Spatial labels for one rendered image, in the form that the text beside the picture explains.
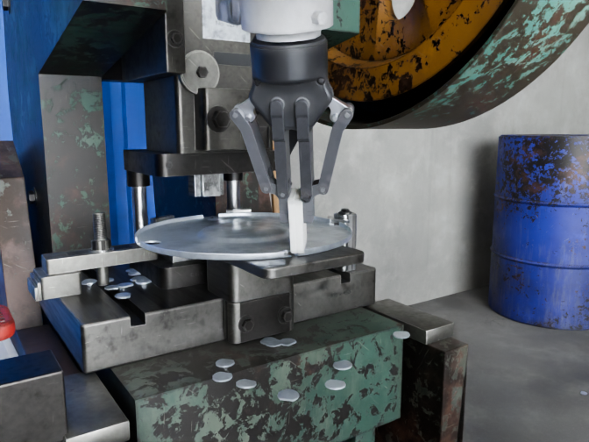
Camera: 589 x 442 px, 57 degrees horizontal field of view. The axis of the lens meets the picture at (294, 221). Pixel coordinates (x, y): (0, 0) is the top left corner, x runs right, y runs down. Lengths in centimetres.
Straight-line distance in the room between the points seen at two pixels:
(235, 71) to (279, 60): 26
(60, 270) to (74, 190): 22
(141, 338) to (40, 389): 17
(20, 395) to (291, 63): 38
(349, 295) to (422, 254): 209
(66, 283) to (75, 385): 16
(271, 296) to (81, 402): 26
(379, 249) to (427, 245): 34
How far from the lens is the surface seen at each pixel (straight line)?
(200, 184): 83
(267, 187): 59
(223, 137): 73
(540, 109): 362
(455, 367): 82
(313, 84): 55
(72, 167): 96
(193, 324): 72
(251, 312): 71
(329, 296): 82
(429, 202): 290
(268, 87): 55
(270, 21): 51
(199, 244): 68
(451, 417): 86
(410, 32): 101
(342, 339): 75
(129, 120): 198
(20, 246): 102
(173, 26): 71
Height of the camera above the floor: 93
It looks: 10 degrees down
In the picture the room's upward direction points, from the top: straight up
